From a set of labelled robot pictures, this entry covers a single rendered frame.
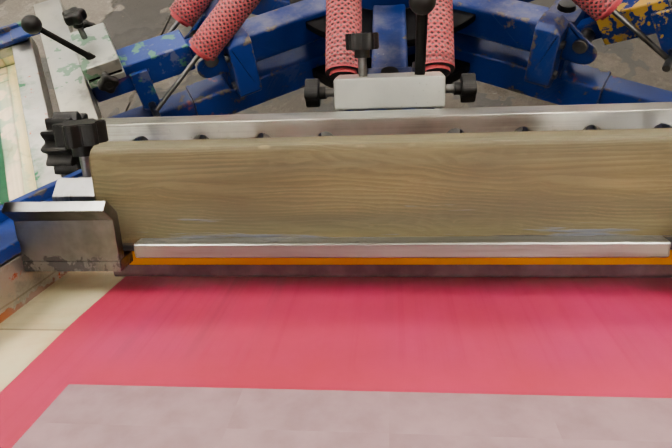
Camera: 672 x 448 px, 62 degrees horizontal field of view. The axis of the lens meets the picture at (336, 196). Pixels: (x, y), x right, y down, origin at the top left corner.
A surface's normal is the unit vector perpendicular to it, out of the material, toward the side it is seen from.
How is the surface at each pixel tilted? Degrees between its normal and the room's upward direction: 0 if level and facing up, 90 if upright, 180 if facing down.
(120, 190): 56
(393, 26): 0
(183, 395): 32
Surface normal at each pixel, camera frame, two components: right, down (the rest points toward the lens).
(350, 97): -0.10, 0.29
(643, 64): -0.08, -0.66
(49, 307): -0.04, -0.96
